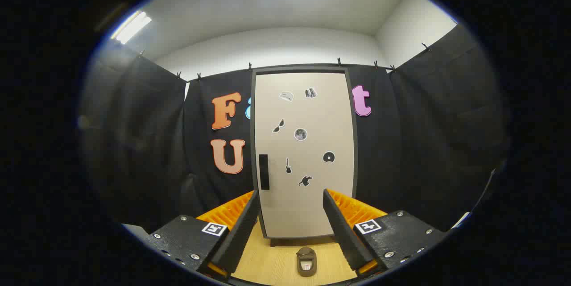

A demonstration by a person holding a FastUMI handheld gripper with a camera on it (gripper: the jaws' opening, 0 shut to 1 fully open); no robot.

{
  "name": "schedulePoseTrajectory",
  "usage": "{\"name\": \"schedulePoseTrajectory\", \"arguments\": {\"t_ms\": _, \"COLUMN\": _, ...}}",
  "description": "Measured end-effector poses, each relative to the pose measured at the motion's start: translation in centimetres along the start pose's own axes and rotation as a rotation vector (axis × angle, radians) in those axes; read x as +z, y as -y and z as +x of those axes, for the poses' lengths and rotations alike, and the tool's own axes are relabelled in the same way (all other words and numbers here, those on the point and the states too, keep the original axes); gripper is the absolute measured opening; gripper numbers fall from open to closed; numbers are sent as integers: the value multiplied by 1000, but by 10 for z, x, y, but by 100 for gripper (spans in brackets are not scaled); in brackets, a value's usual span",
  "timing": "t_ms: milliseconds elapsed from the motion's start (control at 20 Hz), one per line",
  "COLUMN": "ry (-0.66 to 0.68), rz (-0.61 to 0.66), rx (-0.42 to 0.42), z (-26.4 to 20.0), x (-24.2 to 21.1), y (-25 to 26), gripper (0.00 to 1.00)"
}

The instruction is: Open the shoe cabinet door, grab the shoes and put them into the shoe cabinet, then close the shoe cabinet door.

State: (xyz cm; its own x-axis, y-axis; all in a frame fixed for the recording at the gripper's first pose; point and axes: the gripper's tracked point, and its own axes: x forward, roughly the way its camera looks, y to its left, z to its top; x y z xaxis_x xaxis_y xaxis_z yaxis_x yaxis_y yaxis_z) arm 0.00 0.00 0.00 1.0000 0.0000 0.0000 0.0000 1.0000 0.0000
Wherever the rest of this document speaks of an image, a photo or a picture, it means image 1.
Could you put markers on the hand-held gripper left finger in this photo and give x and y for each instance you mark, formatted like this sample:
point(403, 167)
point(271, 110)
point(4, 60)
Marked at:
point(241, 232)

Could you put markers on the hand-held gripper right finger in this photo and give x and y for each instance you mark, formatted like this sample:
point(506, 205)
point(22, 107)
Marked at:
point(343, 232)

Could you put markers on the brown fuzzy shoe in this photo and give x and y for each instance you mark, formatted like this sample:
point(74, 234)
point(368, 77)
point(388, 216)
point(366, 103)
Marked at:
point(307, 269)

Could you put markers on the beige shoe cabinet door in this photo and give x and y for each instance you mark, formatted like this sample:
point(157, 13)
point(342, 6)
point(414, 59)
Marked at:
point(294, 205)

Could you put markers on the dark grey shoe cabinet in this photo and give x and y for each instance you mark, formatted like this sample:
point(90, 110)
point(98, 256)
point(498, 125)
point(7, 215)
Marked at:
point(299, 69)

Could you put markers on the light grey object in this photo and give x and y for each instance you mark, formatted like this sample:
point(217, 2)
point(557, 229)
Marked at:
point(136, 230)

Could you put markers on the black backdrop cloth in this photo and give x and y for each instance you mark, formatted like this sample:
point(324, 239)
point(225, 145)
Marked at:
point(134, 143)

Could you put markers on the narrow ceiling light panel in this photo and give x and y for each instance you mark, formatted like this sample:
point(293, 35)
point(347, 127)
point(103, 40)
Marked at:
point(131, 27)

